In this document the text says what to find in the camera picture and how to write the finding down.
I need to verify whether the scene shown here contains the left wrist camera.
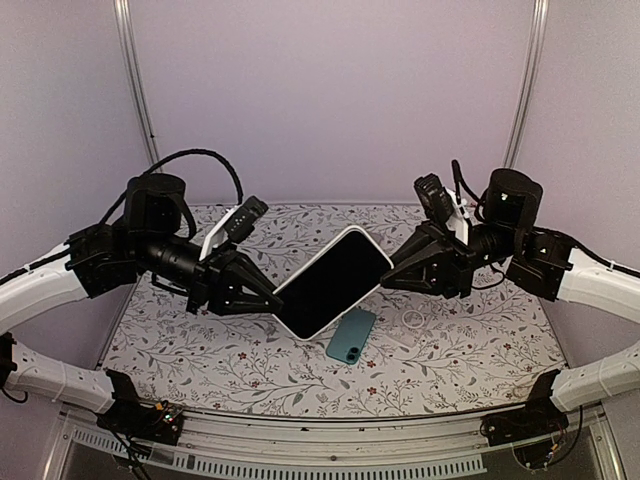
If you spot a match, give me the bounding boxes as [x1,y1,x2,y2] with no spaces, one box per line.
[199,196,269,260]

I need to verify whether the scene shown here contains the aluminium frame post back right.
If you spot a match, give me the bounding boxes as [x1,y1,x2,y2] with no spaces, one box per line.
[502,0,550,169]

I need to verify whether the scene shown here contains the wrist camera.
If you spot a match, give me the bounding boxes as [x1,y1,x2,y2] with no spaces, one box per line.
[199,196,269,260]
[414,173,472,245]

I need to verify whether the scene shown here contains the clear phone case with ring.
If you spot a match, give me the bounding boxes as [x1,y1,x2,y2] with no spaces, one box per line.
[386,300,439,348]

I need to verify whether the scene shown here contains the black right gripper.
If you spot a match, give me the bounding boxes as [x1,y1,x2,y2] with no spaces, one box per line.
[376,219,520,300]

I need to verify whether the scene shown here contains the front aluminium rail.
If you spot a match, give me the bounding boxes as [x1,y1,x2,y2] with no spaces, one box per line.
[43,406,627,479]

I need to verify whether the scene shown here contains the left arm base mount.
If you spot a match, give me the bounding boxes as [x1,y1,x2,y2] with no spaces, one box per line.
[97,370,184,446]

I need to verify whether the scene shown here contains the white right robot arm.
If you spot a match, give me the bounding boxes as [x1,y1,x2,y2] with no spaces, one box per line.
[381,163,639,333]

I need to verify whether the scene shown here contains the aluminium frame post back left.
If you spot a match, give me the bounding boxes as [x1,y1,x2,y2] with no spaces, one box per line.
[113,0,160,165]

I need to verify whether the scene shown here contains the aluminium frame post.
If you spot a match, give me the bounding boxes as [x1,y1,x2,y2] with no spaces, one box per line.
[113,0,160,165]
[502,0,550,169]

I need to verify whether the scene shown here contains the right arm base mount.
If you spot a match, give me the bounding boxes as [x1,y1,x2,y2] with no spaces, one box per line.
[480,369,569,446]

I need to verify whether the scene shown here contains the blue phone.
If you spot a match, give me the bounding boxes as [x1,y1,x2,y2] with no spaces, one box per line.
[325,308,376,365]

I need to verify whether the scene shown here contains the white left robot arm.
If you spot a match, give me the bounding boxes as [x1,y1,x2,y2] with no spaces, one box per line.
[1,174,282,434]

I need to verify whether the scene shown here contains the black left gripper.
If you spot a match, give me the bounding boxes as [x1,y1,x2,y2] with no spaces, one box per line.
[135,230,286,314]

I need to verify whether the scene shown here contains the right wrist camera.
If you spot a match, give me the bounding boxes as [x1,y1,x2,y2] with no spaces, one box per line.
[414,173,472,245]

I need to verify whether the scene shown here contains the floral patterned table mat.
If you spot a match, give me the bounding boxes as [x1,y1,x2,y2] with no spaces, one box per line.
[103,269,565,418]

